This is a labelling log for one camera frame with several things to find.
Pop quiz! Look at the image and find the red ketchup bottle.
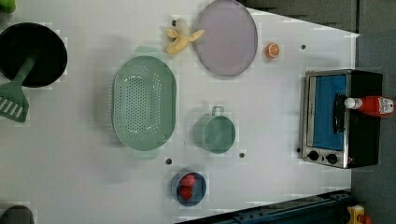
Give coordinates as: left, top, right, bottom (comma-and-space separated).
344, 96, 395, 118

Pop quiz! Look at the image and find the black and steel toaster oven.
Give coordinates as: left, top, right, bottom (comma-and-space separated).
301, 69, 383, 169

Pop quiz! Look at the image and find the green metal cup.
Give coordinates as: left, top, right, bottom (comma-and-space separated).
193, 105, 236, 154

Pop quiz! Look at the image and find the green perforated colander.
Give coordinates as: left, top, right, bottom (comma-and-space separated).
112, 46, 177, 160

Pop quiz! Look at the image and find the upper red strawberry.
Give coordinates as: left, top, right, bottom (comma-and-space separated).
180, 174, 195, 187

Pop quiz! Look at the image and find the red strawberry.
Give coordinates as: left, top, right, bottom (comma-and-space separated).
179, 186, 192, 200
180, 174, 195, 187

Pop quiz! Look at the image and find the yellow banana peel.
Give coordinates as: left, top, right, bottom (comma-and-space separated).
166, 28, 205, 54

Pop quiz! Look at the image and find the blue bowl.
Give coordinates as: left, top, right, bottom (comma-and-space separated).
171, 170, 206, 207

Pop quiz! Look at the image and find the grey round plate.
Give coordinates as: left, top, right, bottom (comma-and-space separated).
195, 0, 258, 76

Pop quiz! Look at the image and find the lower red strawberry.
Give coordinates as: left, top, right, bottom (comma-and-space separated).
179, 186, 192, 200

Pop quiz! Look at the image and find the green slotted spatula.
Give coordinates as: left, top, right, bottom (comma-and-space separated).
0, 56, 36, 123

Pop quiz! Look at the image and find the yellow clamp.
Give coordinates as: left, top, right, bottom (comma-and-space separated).
347, 205, 373, 224

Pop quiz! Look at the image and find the black frying pan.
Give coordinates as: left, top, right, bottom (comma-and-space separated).
0, 22, 67, 88

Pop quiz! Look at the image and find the grey object at corner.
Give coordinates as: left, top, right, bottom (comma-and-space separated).
0, 205, 35, 224

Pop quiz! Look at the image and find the green object at corner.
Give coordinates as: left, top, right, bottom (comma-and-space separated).
0, 0, 16, 13

